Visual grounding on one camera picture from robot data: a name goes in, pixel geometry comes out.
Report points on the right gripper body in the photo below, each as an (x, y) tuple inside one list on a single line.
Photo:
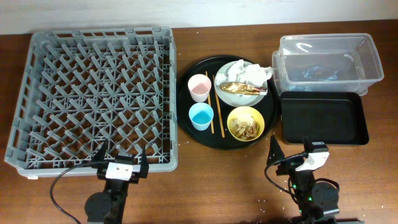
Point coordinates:
[(290, 167)]

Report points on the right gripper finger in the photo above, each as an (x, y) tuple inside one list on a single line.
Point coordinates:
[(275, 151), (307, 143)]

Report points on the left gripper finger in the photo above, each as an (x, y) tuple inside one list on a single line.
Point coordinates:
[(144, 166), (100, 153)]

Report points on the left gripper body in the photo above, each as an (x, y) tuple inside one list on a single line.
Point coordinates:
[(135, 176)]

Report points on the food scraps and rice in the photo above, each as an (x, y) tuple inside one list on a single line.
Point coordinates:
[(244, 127)]

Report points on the yellow bowl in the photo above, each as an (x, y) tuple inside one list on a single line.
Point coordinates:
[(248, 111)]

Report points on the wooden chopstick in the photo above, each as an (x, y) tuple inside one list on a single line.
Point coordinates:
[(209, 103), (219, 110)]

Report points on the grey round plate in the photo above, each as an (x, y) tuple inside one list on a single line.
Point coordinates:
[(235, 100)]

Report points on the light blue plastic cup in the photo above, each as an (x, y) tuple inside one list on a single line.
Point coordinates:
[(201, 116)]

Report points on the gold foil snack wrapper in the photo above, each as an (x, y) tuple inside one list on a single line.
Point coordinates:
[(242, 88)]

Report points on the white paper napkin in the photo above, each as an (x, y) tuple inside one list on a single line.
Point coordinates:
[(242, 71)]

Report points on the pink plastic cup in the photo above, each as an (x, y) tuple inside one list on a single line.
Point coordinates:
[(199, 86)]

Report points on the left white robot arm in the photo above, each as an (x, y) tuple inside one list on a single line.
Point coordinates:
[(108, 205)]

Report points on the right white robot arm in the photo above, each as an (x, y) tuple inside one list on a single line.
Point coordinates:
[(317, 199)]

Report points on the grey plastic dishwasher rack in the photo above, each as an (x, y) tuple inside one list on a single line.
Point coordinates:
[(82, 89)]

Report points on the clear plastic waste bin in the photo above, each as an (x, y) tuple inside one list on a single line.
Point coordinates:
[(327, 62)]

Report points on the black rectangular food tray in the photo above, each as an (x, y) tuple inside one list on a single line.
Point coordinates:
[(329, 117)]

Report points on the round black serving tray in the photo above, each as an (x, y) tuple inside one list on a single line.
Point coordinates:
[(268, 107)]

